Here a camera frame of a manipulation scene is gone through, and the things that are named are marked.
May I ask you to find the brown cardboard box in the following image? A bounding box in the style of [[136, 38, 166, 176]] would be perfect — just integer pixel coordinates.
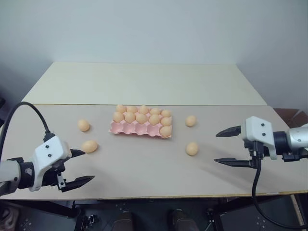
[[273, 107, 308, 129]]

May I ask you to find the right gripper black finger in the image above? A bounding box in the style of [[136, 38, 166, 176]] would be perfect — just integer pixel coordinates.
[[214, 157, 253, 168], [215, 125, 243, 138]]

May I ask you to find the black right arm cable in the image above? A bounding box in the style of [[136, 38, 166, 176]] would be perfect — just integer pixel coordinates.
[[251, 141, 308, 228]]

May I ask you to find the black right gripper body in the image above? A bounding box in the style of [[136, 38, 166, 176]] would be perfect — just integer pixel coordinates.
[[244, 140, 268, 169]]

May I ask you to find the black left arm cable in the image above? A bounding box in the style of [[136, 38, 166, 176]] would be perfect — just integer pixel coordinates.
[[0, 102, 55, 145]]

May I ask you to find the black table frame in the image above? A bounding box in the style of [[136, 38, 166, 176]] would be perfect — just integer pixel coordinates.
[[0, 191, 308, 231]]

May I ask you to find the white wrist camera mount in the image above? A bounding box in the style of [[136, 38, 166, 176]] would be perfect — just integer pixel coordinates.
[[241, 116, 278, 161], [30, 136, 72, 193]]

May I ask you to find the light wooden slat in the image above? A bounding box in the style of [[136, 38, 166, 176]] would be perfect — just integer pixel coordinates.
[[289, 194, 304, 227]]

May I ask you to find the pink egg tray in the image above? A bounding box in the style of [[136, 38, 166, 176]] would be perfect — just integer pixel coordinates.
[[109, 109, 174, 141]]

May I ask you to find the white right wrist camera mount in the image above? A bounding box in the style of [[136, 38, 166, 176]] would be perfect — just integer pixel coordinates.
[[241, 116, 278, 161]]

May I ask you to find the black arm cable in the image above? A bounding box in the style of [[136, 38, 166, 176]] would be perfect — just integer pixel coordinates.
[[251, 141, 308, 228], [0, 102, 55, 145]]

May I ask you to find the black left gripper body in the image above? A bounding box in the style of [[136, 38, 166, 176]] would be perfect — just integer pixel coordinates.
[[42, 163, 67, 193]]

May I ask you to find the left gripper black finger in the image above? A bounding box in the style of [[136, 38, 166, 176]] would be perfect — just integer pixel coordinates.
[[69, 149, 87, 158], [61, 175, 96, 193]]

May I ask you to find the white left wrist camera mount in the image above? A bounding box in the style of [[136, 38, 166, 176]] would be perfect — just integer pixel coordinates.
[[30, 136, 72, 193]]

